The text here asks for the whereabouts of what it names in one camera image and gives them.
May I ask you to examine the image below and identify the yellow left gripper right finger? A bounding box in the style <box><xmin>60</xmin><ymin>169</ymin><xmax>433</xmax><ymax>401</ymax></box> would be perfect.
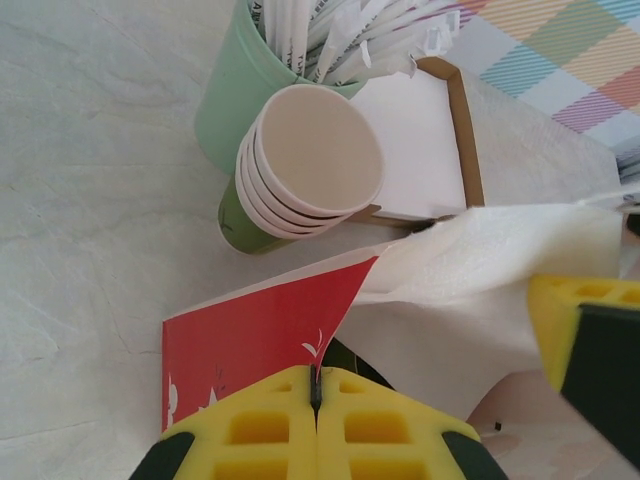
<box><xmin>316</xmin><ymin>367</ymin><xmax>506</xmax><ymax>480</ymax></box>

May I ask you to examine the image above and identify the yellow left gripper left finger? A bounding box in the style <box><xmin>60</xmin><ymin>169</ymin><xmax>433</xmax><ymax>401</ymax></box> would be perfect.
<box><xmin>127</xmin><ymin>364</ymin><xmax>320</xmax><ymax>480</ymax></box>

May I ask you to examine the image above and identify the white paper bag red print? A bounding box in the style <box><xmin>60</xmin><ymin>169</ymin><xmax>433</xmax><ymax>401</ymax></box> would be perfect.
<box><xmin>160</xmin><ymin>244</ymin><xmax>566</xmax><ymax>480</ymax></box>

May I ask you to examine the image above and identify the single white paper napkin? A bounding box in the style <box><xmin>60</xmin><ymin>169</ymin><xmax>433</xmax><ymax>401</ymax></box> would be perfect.
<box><xmin>344</xmin><ymin>202</ymin><xmax>624</xmax><ymax>419</ymax></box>

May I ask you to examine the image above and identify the brown cardboard napkin tray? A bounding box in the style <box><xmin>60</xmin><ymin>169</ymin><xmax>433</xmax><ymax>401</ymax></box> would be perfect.
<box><xmin>349</xmin><ymin>55</ymin><xmax>487</xmax><ymax>229</ymax></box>

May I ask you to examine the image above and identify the white paper napkin stack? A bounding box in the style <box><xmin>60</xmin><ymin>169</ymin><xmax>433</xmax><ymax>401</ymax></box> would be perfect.
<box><xmin>349</xmin><ymin>74</ymin><xmax>469</xmax><ymax>221</ymax></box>

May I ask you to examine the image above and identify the mint green straw holder cup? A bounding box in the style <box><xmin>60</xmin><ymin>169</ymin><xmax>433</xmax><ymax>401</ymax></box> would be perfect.
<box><xmin>193</xmin><ymin>0</ymin><xmax>369</xmax><ymax>176</ymax></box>

